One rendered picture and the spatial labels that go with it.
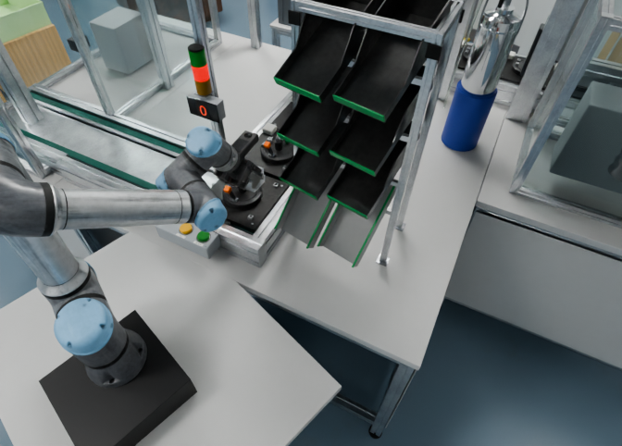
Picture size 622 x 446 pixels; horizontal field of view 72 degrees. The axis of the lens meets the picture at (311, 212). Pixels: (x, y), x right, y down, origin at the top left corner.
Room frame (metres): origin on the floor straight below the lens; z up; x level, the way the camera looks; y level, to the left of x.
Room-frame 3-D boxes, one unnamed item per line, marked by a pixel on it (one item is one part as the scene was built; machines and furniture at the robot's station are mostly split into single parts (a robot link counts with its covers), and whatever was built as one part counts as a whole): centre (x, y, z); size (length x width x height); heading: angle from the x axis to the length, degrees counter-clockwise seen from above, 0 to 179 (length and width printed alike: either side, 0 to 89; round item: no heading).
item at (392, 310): (1.43, 0.05, 0.85); 1.50 x 1.41 x 0.03; 64
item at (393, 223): (0.99, -0.14, 1.26); 0.36 x 0.21 x 0.80; 64
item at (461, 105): (1.49, -0.65, 1.00); 0.16 x 0.16 x 0.27
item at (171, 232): (0.88, 0.41, 0.93); 0.21 x 0.07 x 0.06; 64
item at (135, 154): (1.18, 0.50, 0.91); 0.84 x 0.28 x 0.10; 64
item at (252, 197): (1.03, 0.24, 0.98); 0.14 x 0.14 x 0.02
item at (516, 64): (1.90, -1.03, 1.01); 0.24 x 0.24 x 0.13; 64
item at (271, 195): (1.03, 0.24, 0.96); 0.24 x 0.24 x 0.02; 64
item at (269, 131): (1.26, 0.13, 1.01); 0.24 x 0.24 x 0.13; 64
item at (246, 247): (1.02, 0.55, 0.91); 0.89 x 0.06 x 0.11; 64
